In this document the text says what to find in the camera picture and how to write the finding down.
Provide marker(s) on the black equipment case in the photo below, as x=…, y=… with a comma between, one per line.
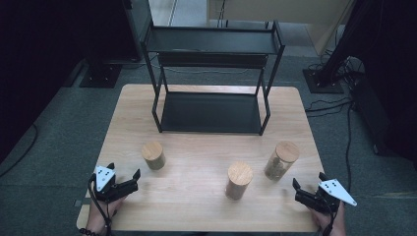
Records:
x=393, y=124

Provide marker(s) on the short glass jar wooden lid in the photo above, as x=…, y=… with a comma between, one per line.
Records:
x=153, y=155

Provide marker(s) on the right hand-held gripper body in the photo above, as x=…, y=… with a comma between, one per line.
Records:
x=336, y=190

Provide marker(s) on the beige-filled jar wooden lid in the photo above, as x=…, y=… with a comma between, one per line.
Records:
x=239, y=178

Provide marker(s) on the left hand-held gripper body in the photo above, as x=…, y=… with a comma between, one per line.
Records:
x=104, y=177

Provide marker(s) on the person's right hand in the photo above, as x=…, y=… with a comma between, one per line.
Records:
x=323, y=223

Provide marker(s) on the person's left hand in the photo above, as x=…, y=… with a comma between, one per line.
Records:
x=95, y=216

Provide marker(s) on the black stand base plate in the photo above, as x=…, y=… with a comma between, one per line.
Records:
x=98, y=77
x=323, y=87

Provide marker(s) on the dark curtain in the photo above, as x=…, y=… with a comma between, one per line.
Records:
x=32, y=65

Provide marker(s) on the black metal two-tier shelf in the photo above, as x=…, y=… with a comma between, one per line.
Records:
x=209, y=113

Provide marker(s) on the black leaning stand pole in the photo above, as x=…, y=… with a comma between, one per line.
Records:
x=341, y=49

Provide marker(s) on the dark metal cabinet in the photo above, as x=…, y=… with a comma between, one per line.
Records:
x=137, y=26

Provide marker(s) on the tall glass jar wooden lid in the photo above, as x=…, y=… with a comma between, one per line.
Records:
x=282, y=160

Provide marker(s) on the gray table edge clip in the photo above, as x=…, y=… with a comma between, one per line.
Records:
x=78, y=203

